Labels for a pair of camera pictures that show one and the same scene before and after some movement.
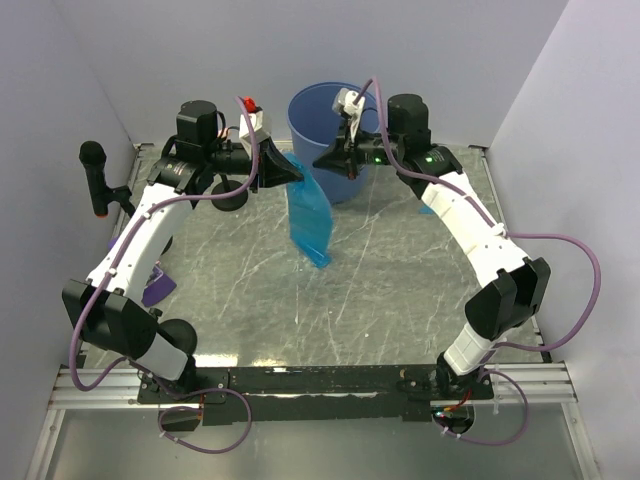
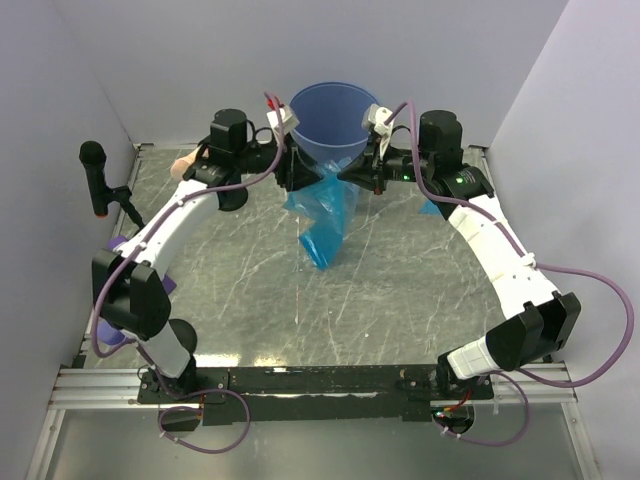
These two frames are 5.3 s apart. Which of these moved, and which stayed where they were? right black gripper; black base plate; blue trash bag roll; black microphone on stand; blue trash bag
Moved: right black gripper; blue trash bag
Stayed: blue trash bag roll; black base plate; black microphone on stand
